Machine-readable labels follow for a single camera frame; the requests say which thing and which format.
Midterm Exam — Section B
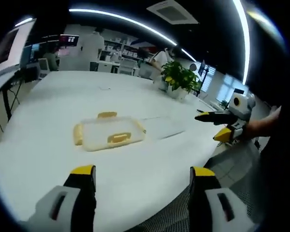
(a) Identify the white office chair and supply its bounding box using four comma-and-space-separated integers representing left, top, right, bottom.
117, 58, 139, 75

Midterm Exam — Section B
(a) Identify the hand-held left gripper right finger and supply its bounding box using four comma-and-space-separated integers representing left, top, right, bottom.
188, 166, 258, 232

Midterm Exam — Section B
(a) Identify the monitor on black stand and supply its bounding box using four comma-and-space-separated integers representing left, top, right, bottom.
197, 59, 211, 97

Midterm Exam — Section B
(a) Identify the person's dark clothing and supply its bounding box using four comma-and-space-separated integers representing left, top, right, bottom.
246, 21, 290, 223

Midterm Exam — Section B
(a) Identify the red wall screen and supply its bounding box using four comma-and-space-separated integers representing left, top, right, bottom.
58, 34, 80, 48

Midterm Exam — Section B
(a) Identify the curved ceiling light strip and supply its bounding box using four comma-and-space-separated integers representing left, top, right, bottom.
69, 8, 197, 63

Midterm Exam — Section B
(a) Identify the clear container with yellow plastic buckles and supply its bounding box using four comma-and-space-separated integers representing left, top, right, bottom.
73, 111, 147, 152

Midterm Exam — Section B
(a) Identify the green potted plant white pot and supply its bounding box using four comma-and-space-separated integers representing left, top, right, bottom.
157, 60, 203, 99

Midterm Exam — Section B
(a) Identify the clear plastic sheet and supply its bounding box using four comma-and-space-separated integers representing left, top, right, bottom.
139, 116, 187, 140

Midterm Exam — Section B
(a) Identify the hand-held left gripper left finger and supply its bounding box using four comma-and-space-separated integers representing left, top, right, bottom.
21, 165, 98, 232

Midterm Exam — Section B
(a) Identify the ceiling air vent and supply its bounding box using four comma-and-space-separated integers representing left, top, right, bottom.
146, 0, 199, 25

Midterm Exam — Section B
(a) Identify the large computer monitor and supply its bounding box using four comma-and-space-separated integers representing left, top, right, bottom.
0, 18, 37, 82

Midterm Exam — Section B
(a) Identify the black table leg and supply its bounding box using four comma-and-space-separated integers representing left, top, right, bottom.
1, 86, 14, 122

